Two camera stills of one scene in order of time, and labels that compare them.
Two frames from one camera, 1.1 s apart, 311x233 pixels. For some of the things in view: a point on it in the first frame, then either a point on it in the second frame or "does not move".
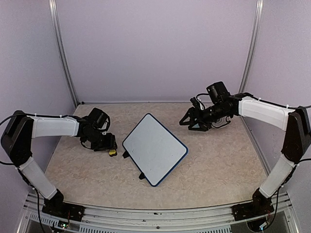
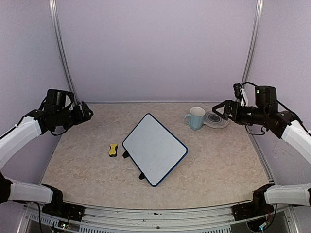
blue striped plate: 221,122 does not move
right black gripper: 193,111 -> 235,117
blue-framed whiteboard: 154,150 does not move
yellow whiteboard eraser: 112,153 does not move
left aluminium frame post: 54,9 does not move
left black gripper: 110,143 -> 79,118
